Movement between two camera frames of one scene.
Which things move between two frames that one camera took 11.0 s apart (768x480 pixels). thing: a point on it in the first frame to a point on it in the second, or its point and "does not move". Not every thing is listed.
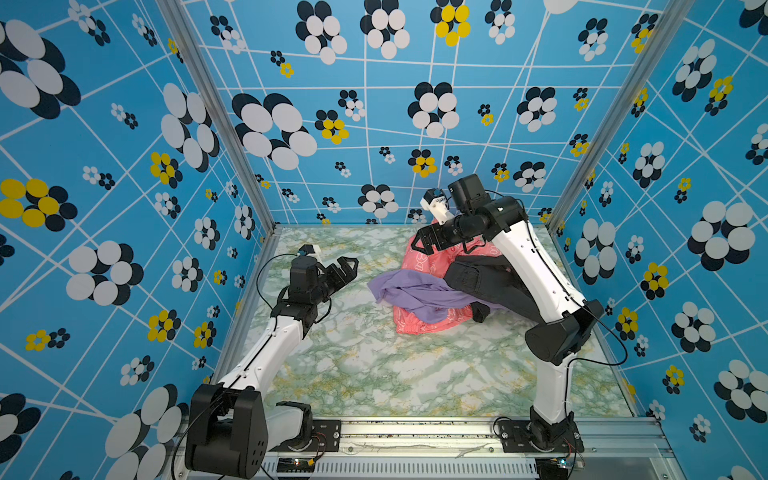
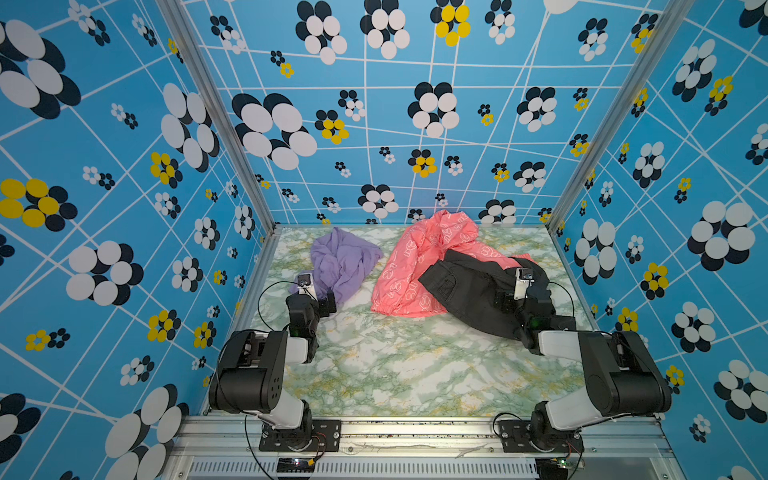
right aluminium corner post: (668, 24) does not move
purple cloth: (425, 296) to (339, 262)
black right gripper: (436, 232) to (509, 301)
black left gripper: (348, 275) to (328, 304)
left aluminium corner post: (225, 107) does not move
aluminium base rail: (463, 449) does not move
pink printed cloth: (436, 262) to (397, 290)
